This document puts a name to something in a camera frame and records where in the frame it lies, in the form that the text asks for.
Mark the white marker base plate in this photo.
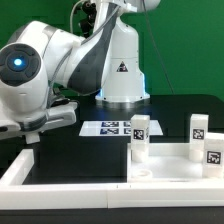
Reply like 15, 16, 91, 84
79, 119, 164, 138

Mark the white U-shaped obstacle fence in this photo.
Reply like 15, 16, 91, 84
0, 149, 224, 210

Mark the white cable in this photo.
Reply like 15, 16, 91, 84
69, 0, 88, 31

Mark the white square tabletop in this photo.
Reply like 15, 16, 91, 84
127, 143, 224, 183

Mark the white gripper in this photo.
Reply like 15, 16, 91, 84
0, 102, 78, 140

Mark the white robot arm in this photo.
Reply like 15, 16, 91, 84
0, 0, 161, 143

